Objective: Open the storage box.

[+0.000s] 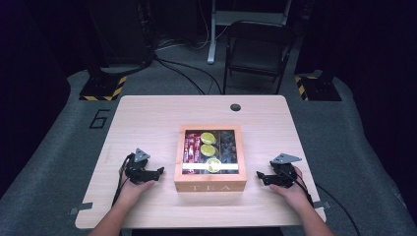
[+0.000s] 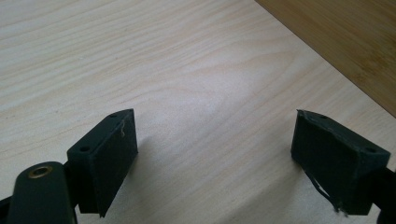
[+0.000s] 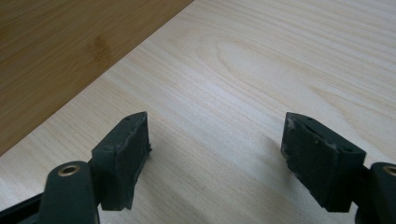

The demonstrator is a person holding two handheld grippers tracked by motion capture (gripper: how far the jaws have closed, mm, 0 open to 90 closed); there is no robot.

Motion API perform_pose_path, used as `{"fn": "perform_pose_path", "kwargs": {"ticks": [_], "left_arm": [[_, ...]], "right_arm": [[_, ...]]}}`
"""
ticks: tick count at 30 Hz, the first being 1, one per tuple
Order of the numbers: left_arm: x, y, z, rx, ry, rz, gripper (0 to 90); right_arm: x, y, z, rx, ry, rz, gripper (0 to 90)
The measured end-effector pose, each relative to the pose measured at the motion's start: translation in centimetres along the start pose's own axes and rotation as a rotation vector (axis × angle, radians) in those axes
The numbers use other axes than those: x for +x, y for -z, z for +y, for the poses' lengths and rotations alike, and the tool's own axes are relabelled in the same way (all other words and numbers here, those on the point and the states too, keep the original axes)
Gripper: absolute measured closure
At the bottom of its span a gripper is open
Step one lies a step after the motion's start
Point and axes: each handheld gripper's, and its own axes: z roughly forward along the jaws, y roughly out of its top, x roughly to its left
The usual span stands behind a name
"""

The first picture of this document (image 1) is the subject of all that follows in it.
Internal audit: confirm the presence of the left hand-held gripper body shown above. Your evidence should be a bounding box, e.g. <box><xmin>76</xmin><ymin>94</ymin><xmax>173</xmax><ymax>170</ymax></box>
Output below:
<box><xmin>123</xmin><ymin>147</ymin><xmax>157</xmax><ymax>185</ymax></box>

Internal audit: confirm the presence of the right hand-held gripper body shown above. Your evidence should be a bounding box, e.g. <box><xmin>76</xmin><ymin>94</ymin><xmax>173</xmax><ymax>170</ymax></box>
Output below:
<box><xmin>268</xmin><ymin>152</ymin><xmax>303</xmax><ymax>190</ymax></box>

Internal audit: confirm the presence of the glass-paned wooden box lid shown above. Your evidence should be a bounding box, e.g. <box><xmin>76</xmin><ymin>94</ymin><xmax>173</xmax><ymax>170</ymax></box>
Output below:
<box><xmin>174</xmin><ymin>124</ymin><xmax>248</xmax><ymax>182</ymax></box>

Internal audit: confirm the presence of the wooden tea box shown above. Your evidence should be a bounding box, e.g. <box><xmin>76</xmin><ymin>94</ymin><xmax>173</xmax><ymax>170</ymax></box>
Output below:
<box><xmin>173</xmin><ymin>124</ymin><xmax>248</xmax><ymax>194</ymax></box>

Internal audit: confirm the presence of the person's left hand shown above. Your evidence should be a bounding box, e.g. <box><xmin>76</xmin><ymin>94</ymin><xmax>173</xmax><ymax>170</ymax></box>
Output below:
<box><xmin>117</xmin><ymin>173</ymin><xmax>155</xmax><ymax>207</ymax></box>

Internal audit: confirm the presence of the person's right hand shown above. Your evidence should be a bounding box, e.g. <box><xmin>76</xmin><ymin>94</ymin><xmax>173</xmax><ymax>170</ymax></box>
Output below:
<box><xmin>268</xmin><ymin>165</ymin><xmax>313</xmax><ymax>211</ymax></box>

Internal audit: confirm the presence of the red stick packet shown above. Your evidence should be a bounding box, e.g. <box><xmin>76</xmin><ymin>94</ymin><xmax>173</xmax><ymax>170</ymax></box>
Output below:
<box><xmin>194</xmin><ymin>131</ymin><xmax>202</xmax><ymax>175</ymax></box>
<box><xmin>189</xmin><ymin>131</ymin><xmax>197</xmax><ymax>175</ymax></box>
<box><xmin>182</xmin><ymin>131</ymin><xmax>192</xmax><ymax>175</ymax></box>

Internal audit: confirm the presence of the pile of dark tea bags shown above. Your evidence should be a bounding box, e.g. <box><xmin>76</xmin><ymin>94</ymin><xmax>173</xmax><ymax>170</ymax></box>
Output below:
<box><xmin>219</xmin><ymin>131</ymin><xmax>239</xmax><ymax>175</ymax></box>

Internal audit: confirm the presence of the green-lidded capsule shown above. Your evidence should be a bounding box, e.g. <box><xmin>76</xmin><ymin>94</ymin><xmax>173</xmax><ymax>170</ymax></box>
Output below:
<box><xmin>200</xmin><ymin>144</ymin><xmax>217</xmax><ymax>158</ymax></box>
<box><xmin>206</xmin><ymin>157</ymin><xmax>222</xmax><ymax>174</ymax></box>
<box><xmin>200</xmin><ymin>131</ymin><xmax>217</xmax><ymax>146</ymax></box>

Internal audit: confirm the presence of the black stand with striped base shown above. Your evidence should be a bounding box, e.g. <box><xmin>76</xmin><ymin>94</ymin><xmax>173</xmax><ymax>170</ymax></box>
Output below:
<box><xmin>293</xmin><ymin>69</ymin><xmax>343</xmax><ymax>102</ymax></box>
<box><xmin>78</xmin><ymin>48</ymin><xmax>128</xmax><ymax>102</ymax></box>

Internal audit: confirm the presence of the black folding chair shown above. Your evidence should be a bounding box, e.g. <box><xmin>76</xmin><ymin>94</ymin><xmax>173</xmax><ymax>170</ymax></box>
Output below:
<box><xmin>222</xmin><ymin>20</ymin><xmax>298</xmax><ymax>95</ymax></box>

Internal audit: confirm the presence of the dark curtain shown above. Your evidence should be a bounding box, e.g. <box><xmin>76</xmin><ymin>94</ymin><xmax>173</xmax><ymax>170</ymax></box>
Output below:
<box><xmin>296</xmin><ymin>0</ymin><xmax>417</xmax><ymax>227</ymax></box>
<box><xmin>0</xmin><ymin>0</ymin><xmax>87</xmax><ymax>200</ymax></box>

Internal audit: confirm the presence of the dark cabinet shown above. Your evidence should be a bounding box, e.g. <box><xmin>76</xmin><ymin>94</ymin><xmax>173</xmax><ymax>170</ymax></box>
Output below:
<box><xmin>86</xmin><ymin>0</ymin><xmax>155</xmax><ymax>69</ymax></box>

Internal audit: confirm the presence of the white metal stand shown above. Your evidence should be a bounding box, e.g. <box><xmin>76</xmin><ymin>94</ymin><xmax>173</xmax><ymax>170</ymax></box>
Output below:
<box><xmin>207</xmin><ymin>0</ymin><xmax>293</xmax><ymax>65</ymax></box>

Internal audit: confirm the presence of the left hand-held gripper cable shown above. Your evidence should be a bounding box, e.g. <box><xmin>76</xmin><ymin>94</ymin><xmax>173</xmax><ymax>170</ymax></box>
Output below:
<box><xmin>111</xmin><ymin>153</ymin><xmax>133</xmax><ymax>208</ymax></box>

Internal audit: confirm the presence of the black floor cable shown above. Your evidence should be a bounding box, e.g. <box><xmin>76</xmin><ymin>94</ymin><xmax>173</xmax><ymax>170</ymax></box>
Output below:
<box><xmin>152</xmin><ymin>54</ymin><xmax>224</xmax><ymax>96</ymax></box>

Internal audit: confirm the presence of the white floor cable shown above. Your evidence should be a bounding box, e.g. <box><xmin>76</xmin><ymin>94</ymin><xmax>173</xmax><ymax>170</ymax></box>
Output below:
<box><xmin>154</xmin><ymin>19</ymin><xmax>229</xmax><ymax>52</ymax></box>

